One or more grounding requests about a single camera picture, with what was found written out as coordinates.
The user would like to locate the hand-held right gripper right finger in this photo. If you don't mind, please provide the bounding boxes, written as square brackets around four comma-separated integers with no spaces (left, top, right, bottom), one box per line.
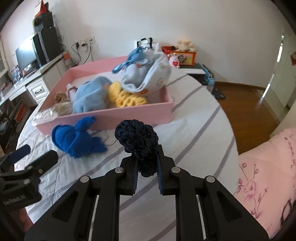
[156,144,270,241]

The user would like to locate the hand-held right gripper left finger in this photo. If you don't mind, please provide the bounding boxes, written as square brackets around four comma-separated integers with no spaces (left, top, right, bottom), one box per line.
[24,156,140,241]

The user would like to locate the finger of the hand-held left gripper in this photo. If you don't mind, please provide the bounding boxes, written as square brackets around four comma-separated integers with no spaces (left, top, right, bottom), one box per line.
[24,150,59,179]
[5,144,31,165]

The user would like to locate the royal blue knitted hat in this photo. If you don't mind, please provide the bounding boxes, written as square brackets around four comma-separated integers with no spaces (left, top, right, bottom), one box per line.
[51,115,108,159]

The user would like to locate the navy crochet piece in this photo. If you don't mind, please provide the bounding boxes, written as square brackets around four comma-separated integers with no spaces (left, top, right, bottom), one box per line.
[115,119,160,179]

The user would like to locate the pink cardboard box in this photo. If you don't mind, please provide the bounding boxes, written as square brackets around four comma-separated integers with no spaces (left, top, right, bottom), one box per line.
[32,55,174,135]

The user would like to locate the light blue knitted hat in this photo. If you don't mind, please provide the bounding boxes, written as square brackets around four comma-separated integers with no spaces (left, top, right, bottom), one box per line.
[73,76,113,114]

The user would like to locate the yellow crochet fish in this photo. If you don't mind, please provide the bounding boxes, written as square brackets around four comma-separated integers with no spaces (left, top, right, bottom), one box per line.
[107,82,149,108]

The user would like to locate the light blue printed cloth bag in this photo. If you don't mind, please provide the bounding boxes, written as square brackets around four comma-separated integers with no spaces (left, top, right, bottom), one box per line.
[112,46,173,94]

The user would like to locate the black office chair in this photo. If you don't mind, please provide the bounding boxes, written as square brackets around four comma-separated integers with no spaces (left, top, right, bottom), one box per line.
[0,111,18,149]

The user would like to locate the white striped quilted cover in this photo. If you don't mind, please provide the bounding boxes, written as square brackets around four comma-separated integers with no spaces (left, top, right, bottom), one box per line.
[15,67,240,226]

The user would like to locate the white desk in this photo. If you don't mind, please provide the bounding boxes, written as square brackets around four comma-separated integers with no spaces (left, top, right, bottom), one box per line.
[0,52,70,110]

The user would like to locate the blue and white boxes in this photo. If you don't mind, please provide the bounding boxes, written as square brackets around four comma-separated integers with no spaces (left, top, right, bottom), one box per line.
[10,65,20,81]

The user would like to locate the black computer monitor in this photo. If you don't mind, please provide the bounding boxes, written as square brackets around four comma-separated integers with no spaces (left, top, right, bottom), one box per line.
[15,37,39,71]

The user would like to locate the pale pink floral quilt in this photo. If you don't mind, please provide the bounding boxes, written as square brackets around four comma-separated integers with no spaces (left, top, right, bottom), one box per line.
[233,127,296,235]

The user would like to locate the black bathroom scale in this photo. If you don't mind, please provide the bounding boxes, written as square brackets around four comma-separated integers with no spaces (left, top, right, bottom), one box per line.
[212,87,225,100]

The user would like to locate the black computer tower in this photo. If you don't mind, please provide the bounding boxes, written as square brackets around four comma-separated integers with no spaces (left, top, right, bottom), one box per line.
[32,26,63,67]

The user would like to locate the pink plush toy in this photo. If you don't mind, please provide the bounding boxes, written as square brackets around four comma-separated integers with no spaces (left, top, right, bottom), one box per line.
[168,52,181,70]

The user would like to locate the red toy box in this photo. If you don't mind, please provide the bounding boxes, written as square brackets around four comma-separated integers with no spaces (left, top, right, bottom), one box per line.
[161,46,197,65]

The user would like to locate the white tote bag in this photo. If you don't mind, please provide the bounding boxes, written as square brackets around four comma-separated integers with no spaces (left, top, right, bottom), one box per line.
[134,37,163,56]

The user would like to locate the black box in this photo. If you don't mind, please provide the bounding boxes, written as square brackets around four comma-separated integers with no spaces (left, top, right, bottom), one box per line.
[33,13,54,32]

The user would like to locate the beige plush toy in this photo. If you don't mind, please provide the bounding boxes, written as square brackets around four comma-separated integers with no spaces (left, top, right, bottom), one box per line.
[177,40,195,52]

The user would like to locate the red and white paper bag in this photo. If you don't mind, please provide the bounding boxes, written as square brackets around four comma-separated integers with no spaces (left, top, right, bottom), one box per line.
[34,1,50,17]

